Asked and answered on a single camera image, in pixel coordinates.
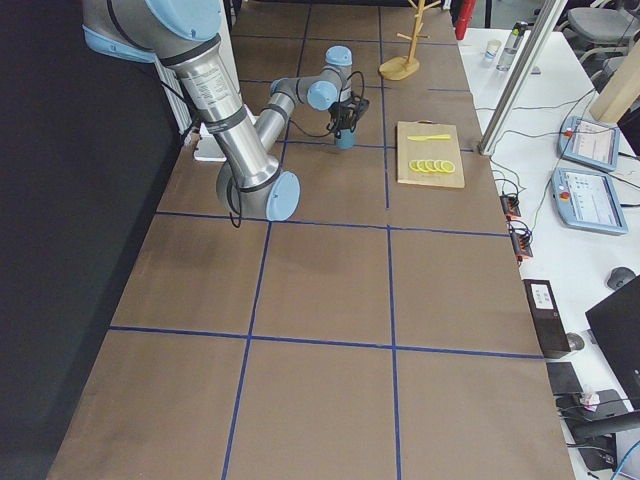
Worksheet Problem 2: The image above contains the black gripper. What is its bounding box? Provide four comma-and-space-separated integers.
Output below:
329, 101, 361, 134

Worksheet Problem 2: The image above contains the teal ribbed mug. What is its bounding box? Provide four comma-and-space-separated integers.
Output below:
334, 129, 355, 150

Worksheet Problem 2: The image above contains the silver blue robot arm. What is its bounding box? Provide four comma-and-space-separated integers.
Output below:
82, 0, 369, 221

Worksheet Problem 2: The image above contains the wooden cup rack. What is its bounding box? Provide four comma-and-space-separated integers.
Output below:
378, 0, 441, 81

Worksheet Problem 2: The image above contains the white paper cup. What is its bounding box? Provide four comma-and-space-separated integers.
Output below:
484, 39, 502, 64

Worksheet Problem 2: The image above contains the wooden cutting board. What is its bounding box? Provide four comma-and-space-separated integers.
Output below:
396, 121, 465, 189

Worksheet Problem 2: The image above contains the yellow plastic knife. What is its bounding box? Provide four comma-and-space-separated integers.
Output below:
406, 134, 451, 142

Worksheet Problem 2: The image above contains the red fire extinguisher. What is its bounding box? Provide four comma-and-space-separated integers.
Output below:
455, 0, 476, 40

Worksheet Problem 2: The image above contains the clear water bottle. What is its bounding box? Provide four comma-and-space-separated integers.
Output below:
496, 21, 528, 71

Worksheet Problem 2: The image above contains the upper orange black connector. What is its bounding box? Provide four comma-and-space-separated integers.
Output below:
500, 193, 521, 220

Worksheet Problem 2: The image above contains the orange black connector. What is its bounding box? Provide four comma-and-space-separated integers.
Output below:
500, 193, 521, 220
507, 220, 533, 263

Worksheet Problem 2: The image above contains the lower orange black connector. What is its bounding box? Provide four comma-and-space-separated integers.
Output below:
507, 220, 533, 263

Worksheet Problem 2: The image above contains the upper teach pendant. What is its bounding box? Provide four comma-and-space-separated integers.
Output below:
558, 116, 621, 173

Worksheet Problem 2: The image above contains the teach pendant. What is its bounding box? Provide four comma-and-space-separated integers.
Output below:
551, 168, 628, 235
558, 116, 621, 173

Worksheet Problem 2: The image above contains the lower teach pendant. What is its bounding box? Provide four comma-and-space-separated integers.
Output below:
551, 168, 628, 235

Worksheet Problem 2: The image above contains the grey office chair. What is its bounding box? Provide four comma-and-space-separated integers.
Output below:
559, 4, 639, 65

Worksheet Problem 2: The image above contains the wooden plank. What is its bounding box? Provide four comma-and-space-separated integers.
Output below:
590, 33, 639, 124

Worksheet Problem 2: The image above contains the black box with label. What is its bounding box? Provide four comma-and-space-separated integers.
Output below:
523, 279, 571, 359

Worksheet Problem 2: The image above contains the grey computer mouse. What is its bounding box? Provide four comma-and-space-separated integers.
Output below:
606, 266, 636, 290

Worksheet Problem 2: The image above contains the black laptop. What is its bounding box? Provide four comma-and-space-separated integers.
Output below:
586, 282, 639, 408

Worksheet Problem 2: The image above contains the black flat device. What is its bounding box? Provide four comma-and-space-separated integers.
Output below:
546, 362, 583, 396

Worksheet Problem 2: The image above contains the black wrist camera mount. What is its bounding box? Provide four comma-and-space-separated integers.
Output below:
349, 94, 370, 123

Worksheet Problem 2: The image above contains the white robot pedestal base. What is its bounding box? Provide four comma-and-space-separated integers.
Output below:
192, 114, 261, 163

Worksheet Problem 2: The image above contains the aluminium frame post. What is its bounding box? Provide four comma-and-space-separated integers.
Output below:
478, 0, 567, 156

